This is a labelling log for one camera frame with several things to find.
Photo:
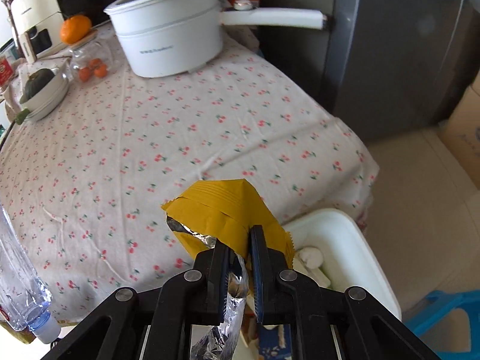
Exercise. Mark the cherry print tablecloth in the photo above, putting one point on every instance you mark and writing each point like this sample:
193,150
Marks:
84,187

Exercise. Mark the cardboard box with logo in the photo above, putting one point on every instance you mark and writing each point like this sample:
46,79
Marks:
461,134

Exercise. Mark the clear plastic water bottle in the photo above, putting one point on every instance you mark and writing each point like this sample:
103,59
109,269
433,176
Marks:
25,298

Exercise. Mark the cream air fryer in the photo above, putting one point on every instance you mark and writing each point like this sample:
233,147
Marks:
38,23

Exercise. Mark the yellow foil snack wrapper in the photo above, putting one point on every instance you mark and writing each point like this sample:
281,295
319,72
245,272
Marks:
212,211

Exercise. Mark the dark green pumpkin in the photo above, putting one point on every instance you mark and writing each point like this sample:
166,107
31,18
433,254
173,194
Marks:
37,81

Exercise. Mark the white plastic trash bin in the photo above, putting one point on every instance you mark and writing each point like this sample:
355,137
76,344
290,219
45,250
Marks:
348,260

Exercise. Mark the blue cracker box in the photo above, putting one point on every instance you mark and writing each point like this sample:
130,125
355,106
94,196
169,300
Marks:
275,343

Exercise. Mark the white tissue ball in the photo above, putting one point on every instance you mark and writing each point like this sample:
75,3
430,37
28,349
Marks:
311,257

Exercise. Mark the orange tangerine on jar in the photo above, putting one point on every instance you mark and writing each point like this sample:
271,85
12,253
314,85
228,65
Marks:
75,28

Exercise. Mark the red labelled spice jar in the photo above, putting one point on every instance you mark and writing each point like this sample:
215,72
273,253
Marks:
6,71

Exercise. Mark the grey refrigerator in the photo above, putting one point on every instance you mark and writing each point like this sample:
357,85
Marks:
384,67

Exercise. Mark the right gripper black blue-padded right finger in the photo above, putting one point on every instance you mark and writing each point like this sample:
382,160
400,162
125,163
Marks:
323,323

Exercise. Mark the glass jar with tangerines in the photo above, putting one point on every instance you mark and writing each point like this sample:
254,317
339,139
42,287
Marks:
91,58

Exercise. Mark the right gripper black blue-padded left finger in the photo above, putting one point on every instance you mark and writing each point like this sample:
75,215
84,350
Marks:
154,324

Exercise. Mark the white electric cooking pot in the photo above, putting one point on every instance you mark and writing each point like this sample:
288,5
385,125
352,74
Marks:
162,38

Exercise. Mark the cream bowl with lid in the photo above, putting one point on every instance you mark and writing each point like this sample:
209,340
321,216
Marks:
45,101

